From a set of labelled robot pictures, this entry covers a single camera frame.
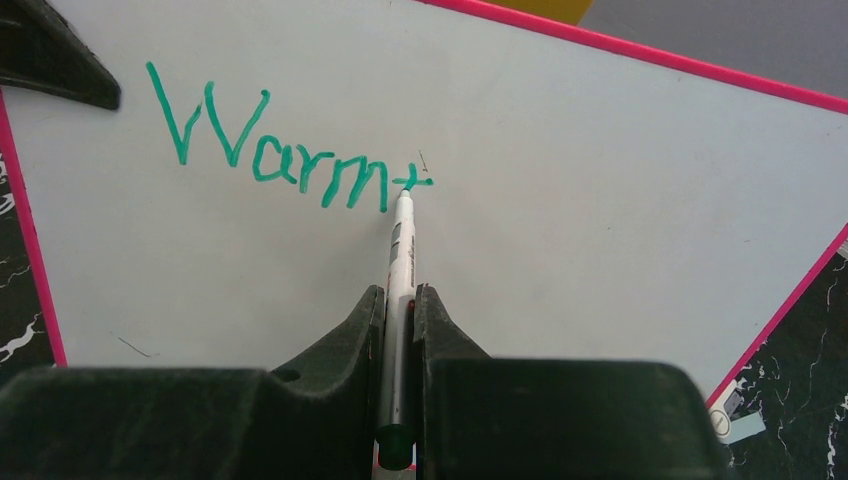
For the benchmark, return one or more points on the cream cylindrical drawer box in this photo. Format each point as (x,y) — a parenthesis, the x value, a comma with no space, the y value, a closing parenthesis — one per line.
(563,11)

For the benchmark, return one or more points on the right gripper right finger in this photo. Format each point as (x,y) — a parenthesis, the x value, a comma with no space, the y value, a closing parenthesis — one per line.
(484,417)

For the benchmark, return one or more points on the pink framed whiteboard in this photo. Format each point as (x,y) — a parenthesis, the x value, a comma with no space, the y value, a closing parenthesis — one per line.
(575,197)

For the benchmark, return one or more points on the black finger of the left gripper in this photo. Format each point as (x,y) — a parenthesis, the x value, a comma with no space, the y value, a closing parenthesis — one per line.
(41,52)

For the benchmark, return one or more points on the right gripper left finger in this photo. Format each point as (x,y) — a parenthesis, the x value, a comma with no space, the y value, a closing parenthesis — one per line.
(310,418)

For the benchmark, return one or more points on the white green whiteboard marker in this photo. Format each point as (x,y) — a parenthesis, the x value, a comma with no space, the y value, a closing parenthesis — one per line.
(394,430)

